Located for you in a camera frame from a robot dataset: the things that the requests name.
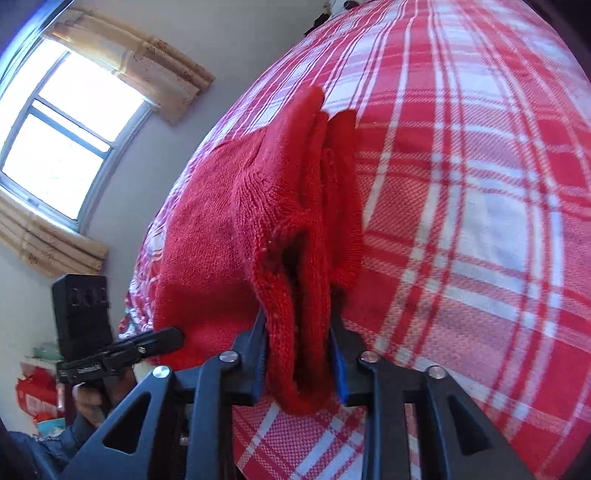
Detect red embroidered knit sweater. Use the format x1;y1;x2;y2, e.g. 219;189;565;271
153;86;363;415

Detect dark clothing beside pillow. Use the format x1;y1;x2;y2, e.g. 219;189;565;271
304;13;331;36

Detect person's left hand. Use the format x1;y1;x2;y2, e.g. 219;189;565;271
72;368;137;428

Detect red bag on shelf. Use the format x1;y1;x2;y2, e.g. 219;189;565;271
15;361;63;423

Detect yellow left curtain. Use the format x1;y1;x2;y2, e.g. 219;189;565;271
43;7;215;124

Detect red plaid bed sheet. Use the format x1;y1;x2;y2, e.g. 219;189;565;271
117;0;591;480

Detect white patterned pillow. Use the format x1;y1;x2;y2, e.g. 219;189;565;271
325;0;370;17

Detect left wall window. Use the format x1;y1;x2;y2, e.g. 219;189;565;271
1;39;150;232

